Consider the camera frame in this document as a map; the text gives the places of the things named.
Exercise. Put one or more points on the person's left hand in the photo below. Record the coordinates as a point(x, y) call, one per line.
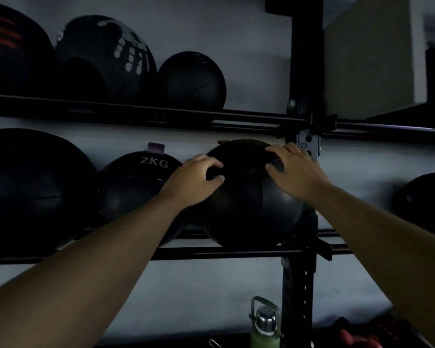
point(188, 181)

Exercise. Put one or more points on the person's right hand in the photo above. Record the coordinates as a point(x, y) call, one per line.
point(301, 173)

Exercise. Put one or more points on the person's left thumb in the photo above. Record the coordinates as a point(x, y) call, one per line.
point(214, 181)

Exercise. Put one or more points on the person's right thumb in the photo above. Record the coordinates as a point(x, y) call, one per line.
point(275, 174)

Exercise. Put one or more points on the plain black medicine ball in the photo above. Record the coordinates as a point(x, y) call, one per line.
point(250, 206)

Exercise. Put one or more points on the person's left forearm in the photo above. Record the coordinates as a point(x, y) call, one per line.
point(94, 271)

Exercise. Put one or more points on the person's right forearm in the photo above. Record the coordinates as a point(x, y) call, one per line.
point(388, 242)

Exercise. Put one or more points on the purple tag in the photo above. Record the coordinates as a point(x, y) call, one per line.
point(156, 148)

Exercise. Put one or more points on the black ball with white lettering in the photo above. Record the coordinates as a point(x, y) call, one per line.
point(134, 192)

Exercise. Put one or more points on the small black medicine ball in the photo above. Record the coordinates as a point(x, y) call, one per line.
point(192, 81)

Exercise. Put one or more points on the black metal storage rack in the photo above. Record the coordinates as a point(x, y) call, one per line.
point(301, 68)

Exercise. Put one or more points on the grey plyo box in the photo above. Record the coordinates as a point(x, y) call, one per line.
point(369, 57)

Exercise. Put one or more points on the black ball with side lettering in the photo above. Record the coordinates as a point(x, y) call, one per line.
point(426, 202)

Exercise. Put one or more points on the green water bottle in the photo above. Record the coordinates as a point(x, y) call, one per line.
point(264, 331)

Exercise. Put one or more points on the black ball with white handprint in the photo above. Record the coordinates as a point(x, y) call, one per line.
point(105, 65)

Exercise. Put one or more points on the metal clip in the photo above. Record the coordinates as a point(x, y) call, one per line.
point(214, 344)

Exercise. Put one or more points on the large black medicine ball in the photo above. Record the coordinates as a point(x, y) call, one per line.
point(36, 192)

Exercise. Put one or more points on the red dumbbell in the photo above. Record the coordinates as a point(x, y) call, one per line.
point(351, 337)

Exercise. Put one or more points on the black ball with red stripes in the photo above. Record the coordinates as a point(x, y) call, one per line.
point(14, 57)

